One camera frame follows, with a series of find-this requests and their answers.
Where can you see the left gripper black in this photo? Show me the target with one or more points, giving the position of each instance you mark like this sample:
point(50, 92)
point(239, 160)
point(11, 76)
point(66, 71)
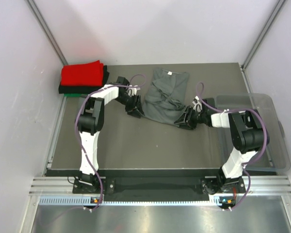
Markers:
point(136, 108)

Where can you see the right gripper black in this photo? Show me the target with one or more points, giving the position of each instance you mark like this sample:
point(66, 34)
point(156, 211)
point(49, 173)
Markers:
point(185, 123)

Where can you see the grey t shirt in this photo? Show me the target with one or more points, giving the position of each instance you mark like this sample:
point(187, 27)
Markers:
point(164, 101)

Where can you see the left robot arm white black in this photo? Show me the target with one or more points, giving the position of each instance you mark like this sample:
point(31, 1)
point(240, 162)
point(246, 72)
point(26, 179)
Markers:
point(89, 122)

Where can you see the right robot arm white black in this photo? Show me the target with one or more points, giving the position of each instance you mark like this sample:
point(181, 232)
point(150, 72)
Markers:
point(248, 135)

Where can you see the red folded t shirt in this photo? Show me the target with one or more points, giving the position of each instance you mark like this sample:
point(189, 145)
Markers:
point(89, 74)

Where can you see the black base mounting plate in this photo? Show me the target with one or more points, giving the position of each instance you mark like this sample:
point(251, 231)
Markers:
point(157, 184)

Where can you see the green folded t shirt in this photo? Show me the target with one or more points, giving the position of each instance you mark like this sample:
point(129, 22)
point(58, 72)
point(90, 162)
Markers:
point(75, 95)

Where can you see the black folded t shirt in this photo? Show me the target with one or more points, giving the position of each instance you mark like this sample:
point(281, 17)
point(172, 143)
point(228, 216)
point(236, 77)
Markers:
point(79, 90)

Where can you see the clear plastic bin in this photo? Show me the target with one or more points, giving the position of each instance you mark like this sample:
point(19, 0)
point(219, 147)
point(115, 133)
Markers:
point(275, 157)

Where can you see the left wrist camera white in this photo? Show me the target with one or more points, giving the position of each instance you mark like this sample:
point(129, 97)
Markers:
point(132, 90)

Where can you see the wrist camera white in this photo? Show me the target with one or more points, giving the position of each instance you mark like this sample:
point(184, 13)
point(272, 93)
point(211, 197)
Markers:
point(132, 90)
point(197, 104)

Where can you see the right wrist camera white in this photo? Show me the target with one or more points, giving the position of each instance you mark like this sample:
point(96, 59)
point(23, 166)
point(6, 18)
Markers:
point(197, 104)

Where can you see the slotted cable duct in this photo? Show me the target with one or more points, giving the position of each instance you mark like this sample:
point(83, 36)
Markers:
point(93, 201)

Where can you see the aluminium frame rail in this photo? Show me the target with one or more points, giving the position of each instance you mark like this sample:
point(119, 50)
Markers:
point(260, 186)

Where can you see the left corner aluminium post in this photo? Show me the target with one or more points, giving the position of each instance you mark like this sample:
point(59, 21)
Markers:
point(46, 30)

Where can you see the corner aluminium post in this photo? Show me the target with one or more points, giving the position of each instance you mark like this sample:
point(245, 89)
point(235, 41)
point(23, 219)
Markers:
point(46, 30)
point(279, 5)

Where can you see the right corner aluminium post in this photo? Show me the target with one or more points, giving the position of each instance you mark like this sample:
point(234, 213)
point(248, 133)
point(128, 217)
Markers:
point(279, 5)

